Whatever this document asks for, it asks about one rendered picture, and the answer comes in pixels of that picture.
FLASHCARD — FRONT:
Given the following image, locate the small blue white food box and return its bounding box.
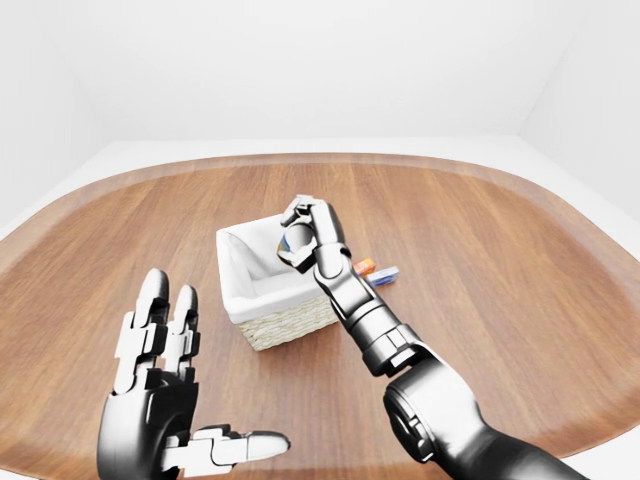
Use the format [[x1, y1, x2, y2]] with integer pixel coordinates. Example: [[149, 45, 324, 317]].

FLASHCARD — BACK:
[[368, 266, 402, 288]]

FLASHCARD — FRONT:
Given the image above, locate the woven basket with white liner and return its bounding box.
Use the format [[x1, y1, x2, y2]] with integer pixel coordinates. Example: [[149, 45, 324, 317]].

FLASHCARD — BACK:
[[215, 212, 352, 353]]

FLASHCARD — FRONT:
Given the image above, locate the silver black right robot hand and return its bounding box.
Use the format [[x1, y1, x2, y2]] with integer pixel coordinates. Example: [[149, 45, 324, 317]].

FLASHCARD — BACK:
[[276, 193, 354, 282]]

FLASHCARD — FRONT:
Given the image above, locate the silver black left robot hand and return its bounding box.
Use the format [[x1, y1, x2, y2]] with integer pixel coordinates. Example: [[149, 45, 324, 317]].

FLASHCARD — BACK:
[[96, 268, 292, 480]]

